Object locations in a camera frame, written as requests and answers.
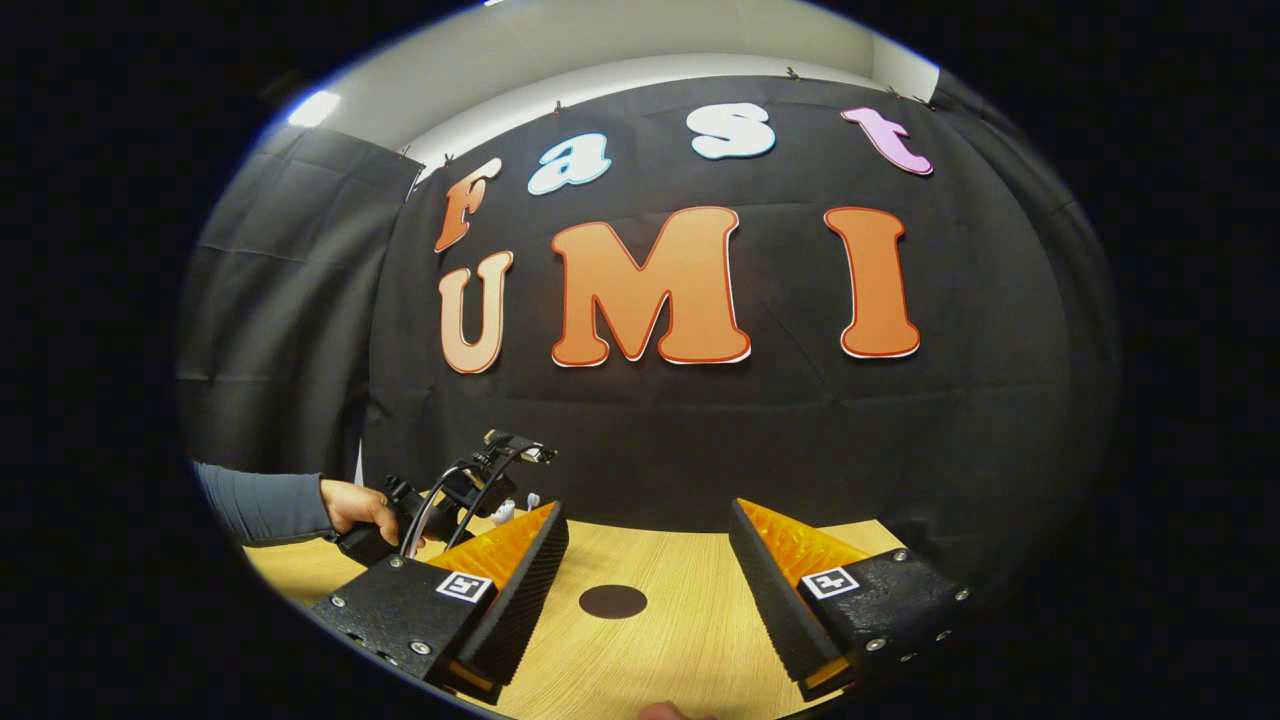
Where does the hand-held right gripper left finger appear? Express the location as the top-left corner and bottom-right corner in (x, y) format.
(310, 500), (570, 704)

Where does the black backdrop cloth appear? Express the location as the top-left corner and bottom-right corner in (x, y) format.
(175, 75), (1121, 601)

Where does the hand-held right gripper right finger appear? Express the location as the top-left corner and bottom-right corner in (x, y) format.
(728, 498), (971, 701)

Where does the wooden desktop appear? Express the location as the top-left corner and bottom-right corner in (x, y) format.
(243, 515), (906, 720)

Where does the dark brown round coaster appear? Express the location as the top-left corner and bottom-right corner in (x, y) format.
(579, 585), (648, 620)

